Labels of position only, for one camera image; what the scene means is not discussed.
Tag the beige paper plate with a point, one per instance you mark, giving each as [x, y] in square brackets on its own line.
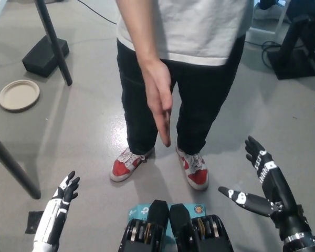
[18, 95]

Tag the black equipment stand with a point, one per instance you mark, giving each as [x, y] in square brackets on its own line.
[291, 60]

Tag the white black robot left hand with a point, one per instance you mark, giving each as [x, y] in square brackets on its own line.
[52, 218]

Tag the black tape patch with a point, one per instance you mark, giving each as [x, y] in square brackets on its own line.
[32, 223]

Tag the person's red white shoe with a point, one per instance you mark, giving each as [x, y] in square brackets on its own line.
[195, 173]
[123, 168]

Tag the person's red white right shoe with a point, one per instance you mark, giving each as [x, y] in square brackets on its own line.
[123, 168]

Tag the person's bare right hand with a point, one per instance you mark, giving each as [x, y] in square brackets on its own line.
[158, 97]

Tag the person in white t-shirt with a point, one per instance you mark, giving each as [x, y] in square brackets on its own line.
[199, 26]

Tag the white metal frame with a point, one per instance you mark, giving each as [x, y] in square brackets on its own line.
[281, 23]

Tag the black rectangular block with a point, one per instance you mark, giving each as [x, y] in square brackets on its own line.
[42, 57]

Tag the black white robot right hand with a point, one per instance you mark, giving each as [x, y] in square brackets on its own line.
[275, 181]

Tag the person's red white left shoe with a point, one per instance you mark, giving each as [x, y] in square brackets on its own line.
[195, 173]

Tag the thick black table leg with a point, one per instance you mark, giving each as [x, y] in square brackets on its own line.
[13, 168]

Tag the thin black table leg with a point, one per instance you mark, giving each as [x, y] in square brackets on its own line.
[55, 44]

